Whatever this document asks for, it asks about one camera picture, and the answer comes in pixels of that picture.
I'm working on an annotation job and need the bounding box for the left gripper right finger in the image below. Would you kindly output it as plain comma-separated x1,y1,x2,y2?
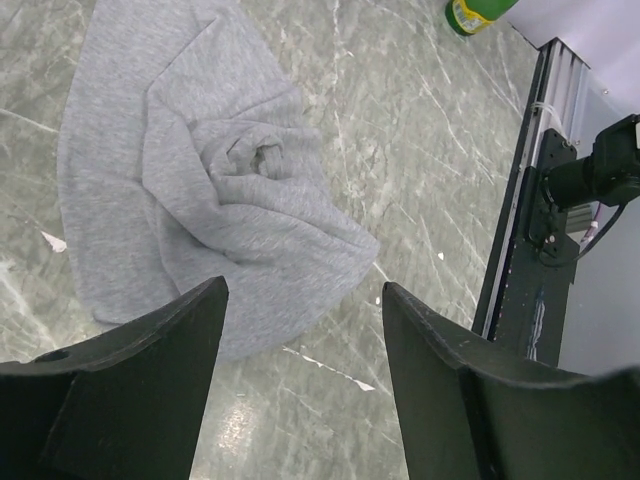
382,282,639,479

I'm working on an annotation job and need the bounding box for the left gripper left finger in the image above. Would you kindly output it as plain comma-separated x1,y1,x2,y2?
1,277,229,479

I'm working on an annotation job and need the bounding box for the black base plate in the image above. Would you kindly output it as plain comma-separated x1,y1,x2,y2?
472,129,579,367

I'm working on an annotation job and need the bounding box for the aluminium rail frame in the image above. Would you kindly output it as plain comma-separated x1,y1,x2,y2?
472,38,587,340

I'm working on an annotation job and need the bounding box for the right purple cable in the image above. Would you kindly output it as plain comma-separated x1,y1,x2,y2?
574,199,629,264

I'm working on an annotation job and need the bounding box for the green yellow round object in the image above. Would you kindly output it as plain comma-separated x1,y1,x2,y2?
444,0,518,36

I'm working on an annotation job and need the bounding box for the grey garment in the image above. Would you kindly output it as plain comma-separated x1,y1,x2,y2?
57,1,379,362

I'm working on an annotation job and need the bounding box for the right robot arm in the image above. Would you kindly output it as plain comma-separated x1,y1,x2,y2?
542,114,639,210

